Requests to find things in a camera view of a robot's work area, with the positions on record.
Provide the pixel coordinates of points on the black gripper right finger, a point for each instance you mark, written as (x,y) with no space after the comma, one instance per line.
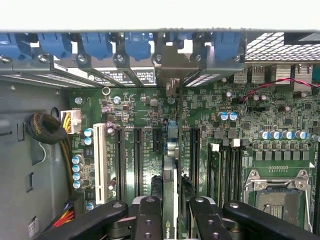
(210,225)

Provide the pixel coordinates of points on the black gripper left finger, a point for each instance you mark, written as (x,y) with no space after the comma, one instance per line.
(150,220)

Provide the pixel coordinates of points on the black RAM slot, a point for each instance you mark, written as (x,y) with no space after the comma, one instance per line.
(226,172)
(240,172)

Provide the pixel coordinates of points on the white-clipped RAM slot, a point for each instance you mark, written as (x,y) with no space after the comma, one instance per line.
(233,172)

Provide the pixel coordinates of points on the CPU socket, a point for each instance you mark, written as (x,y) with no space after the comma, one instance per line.
(275,200)

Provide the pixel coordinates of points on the white expansion slot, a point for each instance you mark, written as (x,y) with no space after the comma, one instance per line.
(100,162)

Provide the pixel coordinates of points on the short black expansion slot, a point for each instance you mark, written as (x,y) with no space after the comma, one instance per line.
(156,140)

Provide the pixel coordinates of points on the locking lever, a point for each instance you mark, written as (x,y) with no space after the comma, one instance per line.
(309,212)

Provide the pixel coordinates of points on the green motherboard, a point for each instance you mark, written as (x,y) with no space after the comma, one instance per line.
(150,105)

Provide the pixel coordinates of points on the white power connector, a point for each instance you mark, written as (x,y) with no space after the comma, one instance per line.
(72,121)

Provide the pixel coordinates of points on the blue slot clip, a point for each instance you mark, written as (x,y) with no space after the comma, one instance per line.
(137,46)
(226,45)
(12,46)
(55,45)
(96,46)

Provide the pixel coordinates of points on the open black PC case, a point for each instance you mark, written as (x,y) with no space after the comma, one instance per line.
(275,47)

